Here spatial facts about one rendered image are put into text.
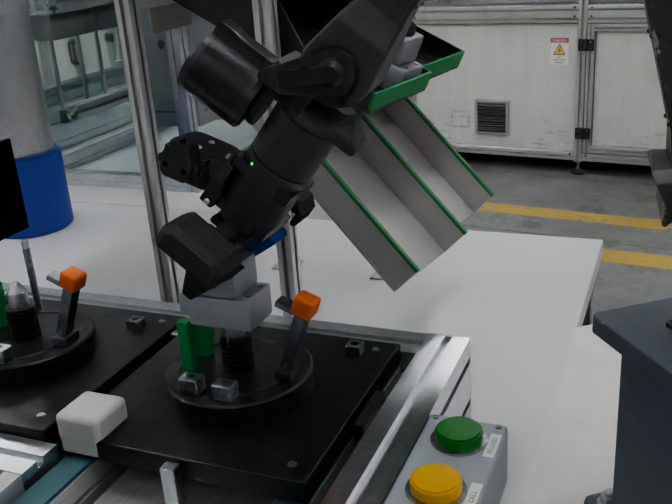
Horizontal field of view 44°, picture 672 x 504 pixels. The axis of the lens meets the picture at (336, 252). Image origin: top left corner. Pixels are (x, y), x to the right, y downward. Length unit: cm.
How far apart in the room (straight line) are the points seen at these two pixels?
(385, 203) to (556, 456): 35
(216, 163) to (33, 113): 97
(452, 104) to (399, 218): 399
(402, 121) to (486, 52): 369
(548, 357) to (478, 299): 19
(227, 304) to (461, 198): 51
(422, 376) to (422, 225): 27
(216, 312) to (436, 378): 22
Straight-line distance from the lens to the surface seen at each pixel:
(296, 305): 73
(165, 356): 89
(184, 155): 69
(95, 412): 77
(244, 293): 75
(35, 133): 165
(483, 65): 488
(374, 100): 87
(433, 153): 117
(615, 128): 474
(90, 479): 79
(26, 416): 83
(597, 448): 91
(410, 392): 80
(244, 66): 67
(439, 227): 103
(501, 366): 104
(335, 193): 93
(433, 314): 117
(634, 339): 69
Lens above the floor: 137
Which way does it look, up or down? 21 degrees down
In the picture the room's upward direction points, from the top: 4 degrees counter-clockwise
